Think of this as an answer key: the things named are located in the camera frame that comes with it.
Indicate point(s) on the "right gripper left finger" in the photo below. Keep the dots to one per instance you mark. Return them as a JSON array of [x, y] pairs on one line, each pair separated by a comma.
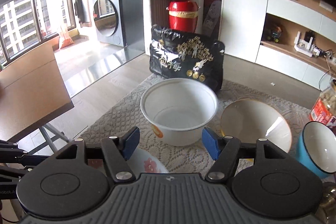
[[126, 153]]

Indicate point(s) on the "white router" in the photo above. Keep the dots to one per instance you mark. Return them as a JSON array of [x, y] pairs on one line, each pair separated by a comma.
[[306, 45]]

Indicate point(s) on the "white washing machine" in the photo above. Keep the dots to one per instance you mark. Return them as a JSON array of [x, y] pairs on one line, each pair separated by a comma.
[[106, 20]]

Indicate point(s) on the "white plastic tub bowl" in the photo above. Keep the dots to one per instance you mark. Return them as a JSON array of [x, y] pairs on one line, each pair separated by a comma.
[[178, 110]]

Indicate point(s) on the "orange snack bag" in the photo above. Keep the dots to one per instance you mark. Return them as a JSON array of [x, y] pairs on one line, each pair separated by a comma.
[[65, 40]]

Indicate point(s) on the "wooden folding table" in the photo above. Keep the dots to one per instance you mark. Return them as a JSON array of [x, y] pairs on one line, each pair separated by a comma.
[[33, 93]]

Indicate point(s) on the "gold rimmed white bowl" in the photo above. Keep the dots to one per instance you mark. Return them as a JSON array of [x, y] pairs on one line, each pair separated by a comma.
[[249, 120]]

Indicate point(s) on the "peanut jar red label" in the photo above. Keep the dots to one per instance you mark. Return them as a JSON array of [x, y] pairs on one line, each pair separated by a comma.
[[324, 109]]

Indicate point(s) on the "black snack bag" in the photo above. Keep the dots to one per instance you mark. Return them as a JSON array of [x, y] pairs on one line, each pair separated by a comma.
[[179, 54]]

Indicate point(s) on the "white lace tablecloth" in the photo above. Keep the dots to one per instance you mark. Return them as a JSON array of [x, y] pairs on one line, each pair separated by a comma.
[[192, 158]]

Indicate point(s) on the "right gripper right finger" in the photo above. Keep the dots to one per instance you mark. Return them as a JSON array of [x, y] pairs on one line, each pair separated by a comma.
[[224, 151]]

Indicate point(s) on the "blue enamel bowl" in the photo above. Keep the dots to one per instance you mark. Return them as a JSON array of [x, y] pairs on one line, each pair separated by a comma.
[[316, 149]]

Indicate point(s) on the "red trash bin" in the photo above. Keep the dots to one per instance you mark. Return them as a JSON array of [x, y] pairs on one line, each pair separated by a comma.
[[183, 15]]

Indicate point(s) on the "toy tractor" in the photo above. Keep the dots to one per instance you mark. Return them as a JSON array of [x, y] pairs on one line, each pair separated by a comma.
[[272, 33]]

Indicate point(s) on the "white shelf cabinet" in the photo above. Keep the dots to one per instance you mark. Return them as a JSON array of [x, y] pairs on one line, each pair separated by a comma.
[[241, 30]]

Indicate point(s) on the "floral white plate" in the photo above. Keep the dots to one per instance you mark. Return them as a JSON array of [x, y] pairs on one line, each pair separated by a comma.
[[140, 162]]

